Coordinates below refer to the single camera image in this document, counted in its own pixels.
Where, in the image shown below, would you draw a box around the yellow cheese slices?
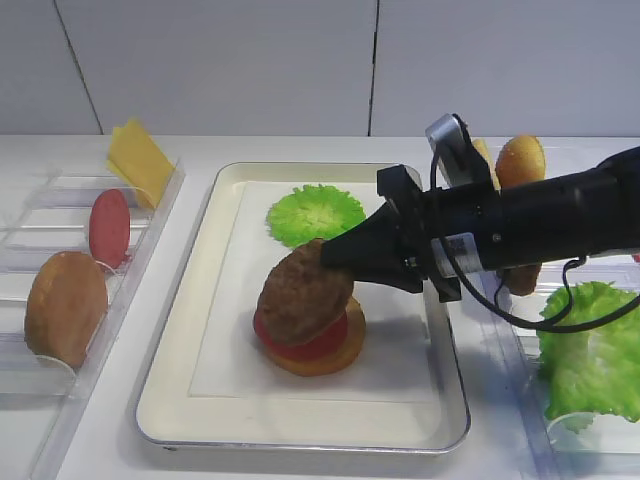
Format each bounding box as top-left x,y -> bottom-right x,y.
107,117 -> 174,209

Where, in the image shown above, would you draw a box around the right sesame bun top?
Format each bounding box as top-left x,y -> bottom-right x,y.
495,135 -> 546,189

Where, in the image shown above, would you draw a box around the red tomato slice in rack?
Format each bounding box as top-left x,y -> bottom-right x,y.
88,189 -> 130,269

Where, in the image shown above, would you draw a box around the right clear acrylic rack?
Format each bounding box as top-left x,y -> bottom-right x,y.
442,167 -> 640,480

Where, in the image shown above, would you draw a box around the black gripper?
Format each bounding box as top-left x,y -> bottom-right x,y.
321,165 -> 503,302

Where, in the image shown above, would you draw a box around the large green lettuce leaf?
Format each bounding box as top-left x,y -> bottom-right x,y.
537,281 -> 639,423

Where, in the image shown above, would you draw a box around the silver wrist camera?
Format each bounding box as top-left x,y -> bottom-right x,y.
425,113 -> 493,187

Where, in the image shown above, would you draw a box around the bottom bun slice on tray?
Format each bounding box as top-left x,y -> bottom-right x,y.
260,297 -> 366,377

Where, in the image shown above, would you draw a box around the white paper liner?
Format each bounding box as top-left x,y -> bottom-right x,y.
190,181 -> 432,402

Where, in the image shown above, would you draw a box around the left sesame bun half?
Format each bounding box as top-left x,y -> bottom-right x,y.
472,138 -> 501,191

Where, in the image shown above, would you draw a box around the brown bun slice in rack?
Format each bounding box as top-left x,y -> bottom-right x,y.
24,251 -> 108,369

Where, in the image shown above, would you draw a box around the metal baking tray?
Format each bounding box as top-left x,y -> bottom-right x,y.
136,163 -> 470,455

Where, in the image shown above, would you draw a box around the tomato slice on tray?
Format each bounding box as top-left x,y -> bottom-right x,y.
253,313 -> 348,362

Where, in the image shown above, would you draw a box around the brown meat patty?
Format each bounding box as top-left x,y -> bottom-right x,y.
500,264 -> 542,296
257,238 -> 354,346

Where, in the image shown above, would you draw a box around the black cable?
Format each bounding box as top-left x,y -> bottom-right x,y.
428,144 -> 640,332

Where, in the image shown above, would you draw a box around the left clear acrylic rack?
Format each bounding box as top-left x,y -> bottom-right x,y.
1,166 -> 184,479

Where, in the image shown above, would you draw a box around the round lettuce piece on tray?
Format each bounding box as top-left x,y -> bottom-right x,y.
266,184 -> 366,249

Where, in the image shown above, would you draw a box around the clear acrylic rack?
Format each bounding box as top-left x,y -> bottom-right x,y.
1,166 -> 184,479
442,167 -> 640,480

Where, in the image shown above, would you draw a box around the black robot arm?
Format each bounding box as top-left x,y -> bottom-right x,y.
321,148 -> 639,302

